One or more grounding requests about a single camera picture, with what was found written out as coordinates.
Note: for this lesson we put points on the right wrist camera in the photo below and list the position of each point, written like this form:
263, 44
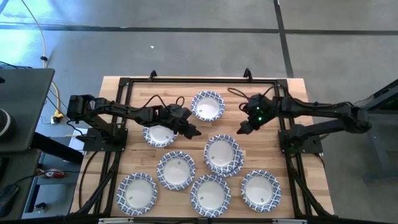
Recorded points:
259, 113

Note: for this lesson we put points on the white frame bracket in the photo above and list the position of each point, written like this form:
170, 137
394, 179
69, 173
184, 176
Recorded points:
289, 221
115, 220

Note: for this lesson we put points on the black frame clamp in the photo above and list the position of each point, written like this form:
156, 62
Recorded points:
152, 74
247, 74

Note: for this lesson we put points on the red white small object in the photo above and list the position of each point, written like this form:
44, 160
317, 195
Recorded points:
55, 173

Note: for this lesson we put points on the yellow power plug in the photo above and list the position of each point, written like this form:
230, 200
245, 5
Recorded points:
58, 117

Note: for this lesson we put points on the black computer mouse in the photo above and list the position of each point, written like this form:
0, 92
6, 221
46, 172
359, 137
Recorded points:
7, 199

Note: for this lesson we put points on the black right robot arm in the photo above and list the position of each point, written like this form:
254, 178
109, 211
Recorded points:
326, 109

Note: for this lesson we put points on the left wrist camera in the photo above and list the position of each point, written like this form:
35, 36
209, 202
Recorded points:
175, 112

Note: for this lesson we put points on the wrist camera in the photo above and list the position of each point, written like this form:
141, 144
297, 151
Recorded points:
259, 113
175, 112

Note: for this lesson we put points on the black cylindrical object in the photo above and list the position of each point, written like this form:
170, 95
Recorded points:
5, 123

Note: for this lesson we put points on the grey floor cabinet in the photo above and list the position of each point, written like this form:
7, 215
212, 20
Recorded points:
59, 193

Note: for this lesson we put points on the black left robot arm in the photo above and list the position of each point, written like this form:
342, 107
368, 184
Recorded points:
124, 110

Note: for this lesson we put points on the grey lower desk shelf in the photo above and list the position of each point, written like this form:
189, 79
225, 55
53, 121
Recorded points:
18, 168

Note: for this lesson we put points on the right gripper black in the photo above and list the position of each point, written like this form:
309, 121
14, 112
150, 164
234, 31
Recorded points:
267, 104

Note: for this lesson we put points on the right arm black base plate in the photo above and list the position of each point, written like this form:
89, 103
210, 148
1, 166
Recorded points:
311, 149

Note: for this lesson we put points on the black aluminium table frame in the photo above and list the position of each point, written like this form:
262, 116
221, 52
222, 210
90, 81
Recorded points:
202, 80

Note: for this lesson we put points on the black desk leg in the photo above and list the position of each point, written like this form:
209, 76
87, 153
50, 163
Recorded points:
56, 148

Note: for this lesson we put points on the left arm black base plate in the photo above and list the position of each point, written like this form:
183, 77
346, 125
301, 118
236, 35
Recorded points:
93, 147

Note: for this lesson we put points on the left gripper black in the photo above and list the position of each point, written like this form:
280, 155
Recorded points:
172, 123

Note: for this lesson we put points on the white paper sheet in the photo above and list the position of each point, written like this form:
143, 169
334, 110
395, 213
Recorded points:
76, 144

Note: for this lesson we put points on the grey desk top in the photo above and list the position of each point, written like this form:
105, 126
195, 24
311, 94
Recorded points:
25, 102

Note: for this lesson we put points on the grey metal side table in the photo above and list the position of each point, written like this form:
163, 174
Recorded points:
385, 133

